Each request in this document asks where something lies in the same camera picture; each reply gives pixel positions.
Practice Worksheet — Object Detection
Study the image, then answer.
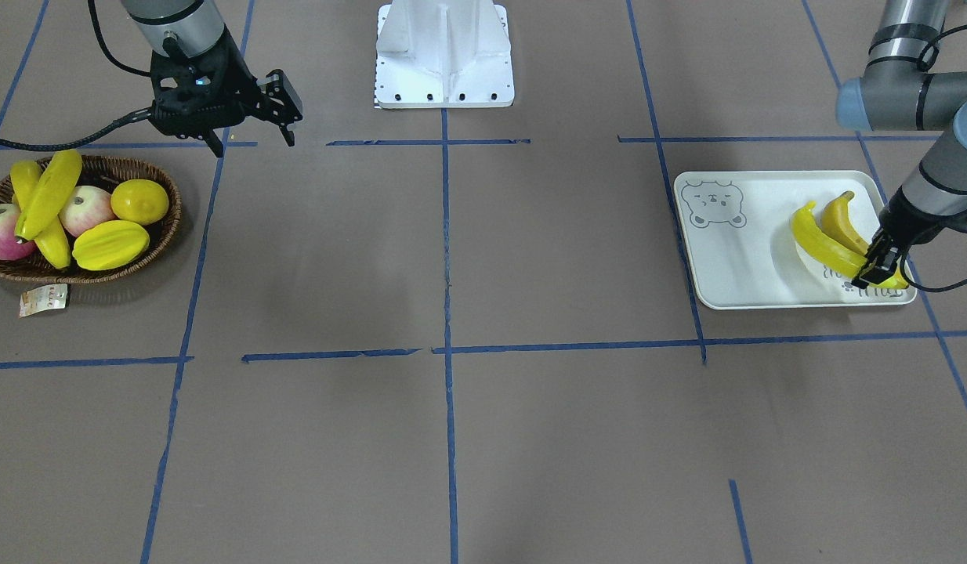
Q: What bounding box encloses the yellow plastic banana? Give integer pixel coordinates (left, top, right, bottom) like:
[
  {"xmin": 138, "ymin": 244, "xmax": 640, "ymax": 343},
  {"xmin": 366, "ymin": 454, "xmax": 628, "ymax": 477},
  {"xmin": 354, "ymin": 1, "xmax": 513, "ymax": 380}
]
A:
[
  {"xmin": 789, "ymin": 201, "xmax": 864, "ymax": 280},
  {"xmin": 10, "ymin": 149, "xmax": 83, "ymax": 240},
  {"xmin": 10, "ymin": 160, "xmax": 71, "ymax": 270},
  {"xmin": 820, "ymin": 190, "xmax": 869, "ymax": 255}
]

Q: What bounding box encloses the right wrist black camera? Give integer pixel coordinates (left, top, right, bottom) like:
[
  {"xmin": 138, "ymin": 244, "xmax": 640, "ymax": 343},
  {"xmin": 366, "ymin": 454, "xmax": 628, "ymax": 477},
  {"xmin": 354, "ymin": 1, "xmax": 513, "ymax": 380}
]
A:
[{"xmin": 255, "ymin": 69, "xmax": 303, "ymax": 129}]

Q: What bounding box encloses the brown wicker basket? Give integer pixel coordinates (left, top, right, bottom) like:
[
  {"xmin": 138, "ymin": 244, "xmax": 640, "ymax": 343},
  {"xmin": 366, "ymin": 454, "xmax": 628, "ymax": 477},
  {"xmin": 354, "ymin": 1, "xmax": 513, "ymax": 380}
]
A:
[{"xmin": 0, "ymin": 154, "xmax": 183, "ymax": 284}]

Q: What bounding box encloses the yellow plastic starfruit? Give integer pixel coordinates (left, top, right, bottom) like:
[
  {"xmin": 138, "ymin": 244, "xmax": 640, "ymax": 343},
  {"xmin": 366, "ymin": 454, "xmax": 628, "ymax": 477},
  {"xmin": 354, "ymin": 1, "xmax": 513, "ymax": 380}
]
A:
[{"xmin": 72, "ymin": 220, "xmax": 150, "ymax": 271}]

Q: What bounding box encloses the pink white plastic apple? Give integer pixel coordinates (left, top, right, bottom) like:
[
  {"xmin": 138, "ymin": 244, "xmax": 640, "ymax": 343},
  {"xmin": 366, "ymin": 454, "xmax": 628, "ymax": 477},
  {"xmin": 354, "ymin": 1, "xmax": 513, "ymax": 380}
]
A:
[{"xmin": 0, "ymin": 203, "xmax": 37, "ymax": 261}]

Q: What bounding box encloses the paper basket tag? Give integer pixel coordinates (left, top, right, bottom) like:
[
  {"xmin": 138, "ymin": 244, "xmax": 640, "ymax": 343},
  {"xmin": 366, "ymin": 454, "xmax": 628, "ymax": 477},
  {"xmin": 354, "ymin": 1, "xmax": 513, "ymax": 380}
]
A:
[{"xmin": 18, "ymin": 283, "xmax": 71, "ymax": 319}]

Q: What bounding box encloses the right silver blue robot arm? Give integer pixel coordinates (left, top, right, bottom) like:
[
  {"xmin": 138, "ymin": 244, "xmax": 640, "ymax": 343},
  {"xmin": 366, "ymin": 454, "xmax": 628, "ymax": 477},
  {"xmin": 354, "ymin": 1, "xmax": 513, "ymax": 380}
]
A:
[{"xmin": 122, "ymin": 1, "xmax": 303, "ymax": 157}]

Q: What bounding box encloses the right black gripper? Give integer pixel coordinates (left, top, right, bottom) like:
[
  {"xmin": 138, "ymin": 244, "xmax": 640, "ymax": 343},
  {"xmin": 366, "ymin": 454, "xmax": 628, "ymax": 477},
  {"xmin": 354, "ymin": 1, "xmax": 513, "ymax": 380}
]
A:
[{"xmin": 150, "ymin": 31, "xmax": 296, "ymax": 158}]

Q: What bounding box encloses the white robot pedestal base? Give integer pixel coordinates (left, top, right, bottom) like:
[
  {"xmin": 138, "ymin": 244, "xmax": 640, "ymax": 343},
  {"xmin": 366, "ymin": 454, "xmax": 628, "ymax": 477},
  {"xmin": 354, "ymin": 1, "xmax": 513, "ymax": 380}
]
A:
[{"xmin": 374, "ymin": 1, "xmax": 516, "ymax": 110}]

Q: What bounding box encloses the white bear print tray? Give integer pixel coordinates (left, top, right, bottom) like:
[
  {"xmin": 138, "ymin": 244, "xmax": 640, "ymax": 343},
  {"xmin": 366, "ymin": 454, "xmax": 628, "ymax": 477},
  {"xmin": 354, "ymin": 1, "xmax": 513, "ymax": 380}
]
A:
[{"xmin": 673, "ymin": 170, "xmax": 917, "ymax": 310}]

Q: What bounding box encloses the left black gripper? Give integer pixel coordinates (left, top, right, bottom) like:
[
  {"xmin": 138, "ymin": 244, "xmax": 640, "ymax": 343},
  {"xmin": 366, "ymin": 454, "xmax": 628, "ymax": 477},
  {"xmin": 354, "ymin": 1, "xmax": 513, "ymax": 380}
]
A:
[{"xmin": 850, "ymin": 190, "xmax": 954, "ymax": 288}]

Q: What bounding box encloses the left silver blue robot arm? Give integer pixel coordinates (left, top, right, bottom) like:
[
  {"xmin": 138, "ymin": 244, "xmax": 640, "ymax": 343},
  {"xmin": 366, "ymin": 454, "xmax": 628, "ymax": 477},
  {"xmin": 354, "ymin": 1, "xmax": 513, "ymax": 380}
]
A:
[{"xmin": 837, "ymin": 1, "xmax": 967, "ymax": 288}]

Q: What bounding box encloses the yellow plastic lemon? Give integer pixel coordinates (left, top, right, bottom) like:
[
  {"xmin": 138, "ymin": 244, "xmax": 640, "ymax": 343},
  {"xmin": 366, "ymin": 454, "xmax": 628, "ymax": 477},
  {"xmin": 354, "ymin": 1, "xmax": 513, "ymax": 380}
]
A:
[{"xmin": 110, "ymin": 179, "xmax": 171, "ymax": 226}]

